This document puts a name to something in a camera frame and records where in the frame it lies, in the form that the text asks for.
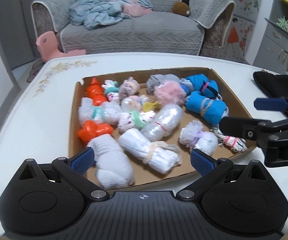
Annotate white striped sock bundle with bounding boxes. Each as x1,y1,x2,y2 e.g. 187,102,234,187
211,127,247,154

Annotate white mesh bundle lilac scrunchie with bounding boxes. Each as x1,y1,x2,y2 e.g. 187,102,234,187
179,120,218,156

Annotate white fluffy sock bundle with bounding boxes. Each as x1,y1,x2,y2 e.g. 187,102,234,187
87,134,135,190

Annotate orange plastic bundle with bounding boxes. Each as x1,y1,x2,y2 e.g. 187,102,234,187
86,77,108,106
77,120,114,145

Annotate blue sock bundle beige stripes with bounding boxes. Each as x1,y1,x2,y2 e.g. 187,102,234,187
185,91,229,126

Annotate white towel bundle beige tie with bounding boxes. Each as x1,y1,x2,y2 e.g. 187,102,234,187
117,128,182,174

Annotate clear bubble wrap bundle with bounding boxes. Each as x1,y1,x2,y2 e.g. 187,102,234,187
141,104,183,142

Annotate white fluffy bundle teal band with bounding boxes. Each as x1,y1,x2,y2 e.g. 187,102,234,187
78,98,122,126

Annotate blue sock bundle dark band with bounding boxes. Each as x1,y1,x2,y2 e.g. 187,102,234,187
180,74,219,99

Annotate pink fluffy bird toy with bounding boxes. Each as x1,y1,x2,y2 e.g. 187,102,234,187
142,81,187,112

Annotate white green sock bundle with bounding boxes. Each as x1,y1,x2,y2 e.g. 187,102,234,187
102,80,120,104

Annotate lilac knit sock bundle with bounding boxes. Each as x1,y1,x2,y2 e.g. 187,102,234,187
119,76,140,100

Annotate grey sock bundle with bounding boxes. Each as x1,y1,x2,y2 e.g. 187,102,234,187
146,74,180,95

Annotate black knit hat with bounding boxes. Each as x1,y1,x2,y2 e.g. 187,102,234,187
253,72,288,98

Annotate grey shelf cabinet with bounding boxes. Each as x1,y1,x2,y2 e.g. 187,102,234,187
253,0,288,74

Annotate brown cardboard box tray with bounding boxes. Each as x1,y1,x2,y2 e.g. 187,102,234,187
69,68,256,189

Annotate brown floor mat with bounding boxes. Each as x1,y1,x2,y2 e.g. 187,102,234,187
26,59,45,83

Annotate decorated grey refrigerator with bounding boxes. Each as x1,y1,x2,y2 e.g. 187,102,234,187
216,0,261,62

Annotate pink plastic stool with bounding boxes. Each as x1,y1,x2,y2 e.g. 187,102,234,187
36,31,86,63

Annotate grey sofa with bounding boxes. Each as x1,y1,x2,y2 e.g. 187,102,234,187
31,0,235,57

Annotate brown plush toy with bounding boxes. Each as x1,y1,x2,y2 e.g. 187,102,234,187
171,1,190,17

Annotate light blue blanket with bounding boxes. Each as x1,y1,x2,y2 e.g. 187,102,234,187
69,0,154,30

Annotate pink clothing on sofa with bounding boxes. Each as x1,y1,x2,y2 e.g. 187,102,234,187
122,3,152,17

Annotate grey door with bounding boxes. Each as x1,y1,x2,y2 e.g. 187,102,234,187
0,0,37,70

